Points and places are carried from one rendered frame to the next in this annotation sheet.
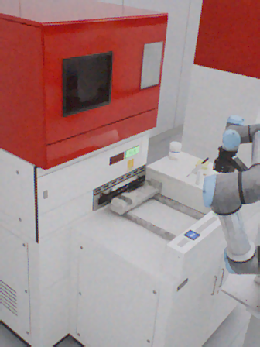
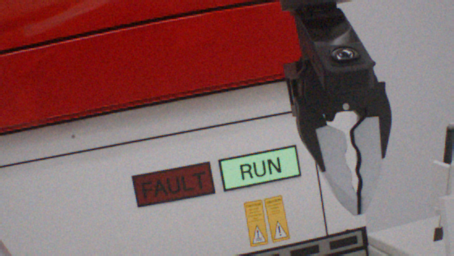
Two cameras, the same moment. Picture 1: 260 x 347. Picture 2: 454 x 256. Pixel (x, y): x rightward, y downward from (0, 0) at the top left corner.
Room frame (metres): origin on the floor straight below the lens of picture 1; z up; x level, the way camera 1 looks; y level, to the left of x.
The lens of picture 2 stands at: (1.08, -1.05, 1.24)
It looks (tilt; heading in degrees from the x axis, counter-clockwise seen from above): 3 degrees down; 45
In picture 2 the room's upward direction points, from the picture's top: 10 degrees counter-clockwise
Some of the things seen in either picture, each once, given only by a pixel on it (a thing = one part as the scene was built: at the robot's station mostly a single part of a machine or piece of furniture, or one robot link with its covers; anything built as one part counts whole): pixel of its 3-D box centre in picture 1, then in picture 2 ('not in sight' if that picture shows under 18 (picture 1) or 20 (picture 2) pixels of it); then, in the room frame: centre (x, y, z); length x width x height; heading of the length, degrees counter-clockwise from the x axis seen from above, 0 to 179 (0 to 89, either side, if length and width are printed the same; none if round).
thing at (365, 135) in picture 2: not in sight; (361, 162); (1.83, -0.46, 1.14); 0.06 x 0.03 x 0.09; 53
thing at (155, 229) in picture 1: (146, 225); not in sight; (1.85, -0.12, 0.84); 0.50 x 0.02 x 0.03; 53
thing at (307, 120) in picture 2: not in sight; (322, 123); (1.79, -0.45, 1.19); 0.05 x 0.02 x 0.09; 143
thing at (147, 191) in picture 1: (137, 197); not in sight; (2.06, -0.06, 0.87); 0.36 x 0.08 x 0.03; 143
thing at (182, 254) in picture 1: (204, 236); not in sight; (1.71, -0.39, 0.89); 0.55 x 0.09 x 0.14; 143
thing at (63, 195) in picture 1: (98, 178); (101, 249); (1.96, 0.16, 1.02); 0.82 x 0.03 x 0.40; 143
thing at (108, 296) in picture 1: (166, 275); not in sight; (1.98, -0.27, 0.41); 0.97 x 0.64 x 0.82; 143
